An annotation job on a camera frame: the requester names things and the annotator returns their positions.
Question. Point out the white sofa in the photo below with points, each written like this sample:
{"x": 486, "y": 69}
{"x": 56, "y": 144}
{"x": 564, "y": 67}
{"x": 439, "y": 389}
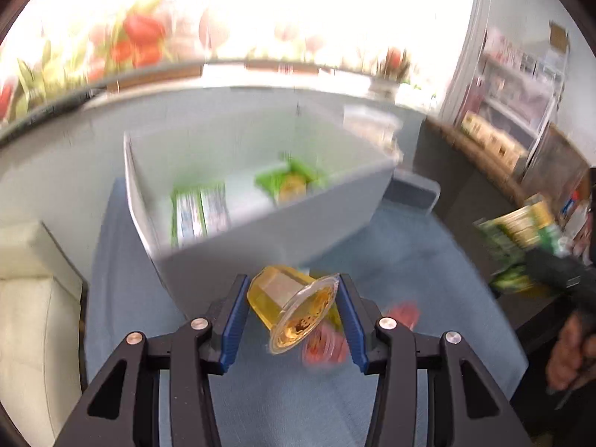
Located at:
{"x": 32, "y": 326}

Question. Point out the gold green snack packet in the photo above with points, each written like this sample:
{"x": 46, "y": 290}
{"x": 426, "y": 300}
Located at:
{"x": 517, "y": 233}

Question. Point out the long green white snack packet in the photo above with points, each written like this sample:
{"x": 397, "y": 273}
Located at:
{"x": 198, "y": 216}

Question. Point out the yellow jelly cup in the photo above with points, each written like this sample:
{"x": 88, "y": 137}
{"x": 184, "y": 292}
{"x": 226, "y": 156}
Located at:
{"x": 279, "y": 295}

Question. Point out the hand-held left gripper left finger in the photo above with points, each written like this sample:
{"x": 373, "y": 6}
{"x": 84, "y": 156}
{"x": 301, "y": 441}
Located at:
{"x": 233, "y": 330}

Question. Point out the tulip wall poster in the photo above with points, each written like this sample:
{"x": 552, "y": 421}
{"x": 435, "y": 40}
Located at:
{"x": 139, "y": 32}

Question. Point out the brown stone counter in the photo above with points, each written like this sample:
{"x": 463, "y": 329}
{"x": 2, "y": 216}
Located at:
{"x": 465, "y": 186}

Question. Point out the green seaweed snack packet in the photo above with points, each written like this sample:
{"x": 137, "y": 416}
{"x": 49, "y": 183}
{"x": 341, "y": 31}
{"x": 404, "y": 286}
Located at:
{"x": 288, "y": 181}

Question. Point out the floral printed packet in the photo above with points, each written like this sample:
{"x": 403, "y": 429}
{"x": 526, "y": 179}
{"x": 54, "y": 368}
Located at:
{"x": 510, "y": 51}

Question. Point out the pink jelly cup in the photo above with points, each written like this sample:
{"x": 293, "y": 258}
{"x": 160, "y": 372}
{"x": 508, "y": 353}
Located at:
{"x": 403, "y": 315}
{"x": 321, "y": 348}

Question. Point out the person's right hand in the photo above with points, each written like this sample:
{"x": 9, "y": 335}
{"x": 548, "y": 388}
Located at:
{"x": 568, "y": 354}

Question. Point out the blue tablecloth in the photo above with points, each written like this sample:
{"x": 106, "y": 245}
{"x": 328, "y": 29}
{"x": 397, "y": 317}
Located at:
{"x": 419, "y": 260}

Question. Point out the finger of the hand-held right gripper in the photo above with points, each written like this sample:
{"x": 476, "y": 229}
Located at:
{"x": 542, "y": 263}

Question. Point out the grey plastic bin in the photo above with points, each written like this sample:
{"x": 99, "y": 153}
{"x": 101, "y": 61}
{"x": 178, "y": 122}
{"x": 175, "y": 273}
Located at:
{"x": 326, "y": 205}

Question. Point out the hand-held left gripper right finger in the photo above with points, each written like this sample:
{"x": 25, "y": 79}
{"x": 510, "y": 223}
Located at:
{"x": 354, "y": 330}

